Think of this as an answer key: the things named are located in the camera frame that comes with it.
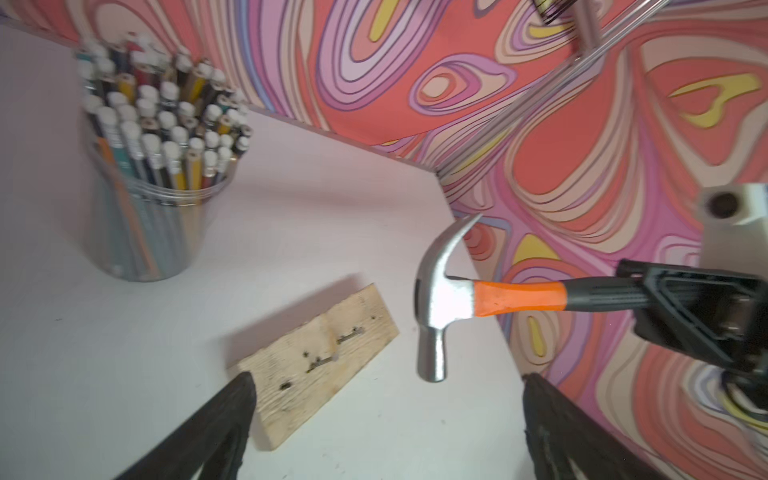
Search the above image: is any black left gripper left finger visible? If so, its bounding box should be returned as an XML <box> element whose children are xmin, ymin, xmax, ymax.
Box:
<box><xmin>119</xmin><ymin>372</ymin><xmax>257</xmax><ymax>479</ymax></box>

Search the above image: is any wooden block with nails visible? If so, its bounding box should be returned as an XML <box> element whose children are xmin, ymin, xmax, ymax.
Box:
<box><xmin>229</xmin><ymin>284</ymin><xmax>399</xmax><ymax>451</ymax></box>

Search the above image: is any claw hammer orange black handle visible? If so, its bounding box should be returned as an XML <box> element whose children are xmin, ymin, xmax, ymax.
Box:
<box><xmin>414</xmin><ymin>214</ymin><xmax>650</xmax><ymax>383</ymax></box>

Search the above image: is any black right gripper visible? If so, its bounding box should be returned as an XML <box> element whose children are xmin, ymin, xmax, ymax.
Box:
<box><xmin>616</xmin><ymin>260</ymin><xmax>767</xmax><ymax>384</ymax></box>

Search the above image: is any aluminium frame corner post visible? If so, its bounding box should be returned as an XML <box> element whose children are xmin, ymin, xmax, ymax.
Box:
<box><xmin>436</xmin><ymin>0</ymin><xmax>669</xmax><ymax>180</ymax></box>

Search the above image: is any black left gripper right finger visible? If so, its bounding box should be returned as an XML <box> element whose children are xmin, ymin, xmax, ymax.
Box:
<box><xmin>523</xmin><ymin>373</ymin><xmax>665</xmax><ymax>480</ymax></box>

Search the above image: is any cup of coloured pencils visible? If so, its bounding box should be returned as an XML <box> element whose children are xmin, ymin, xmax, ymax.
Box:
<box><xmin>75</xmin><ymin>33</ymin><xmax>253</xmax><ymax>282</ymax></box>

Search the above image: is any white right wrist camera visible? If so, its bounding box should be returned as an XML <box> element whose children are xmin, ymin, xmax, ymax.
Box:
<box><xmin>695</xmin><ymin>183</ymin><xmax>767</xmax><ymax>279</ymax></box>

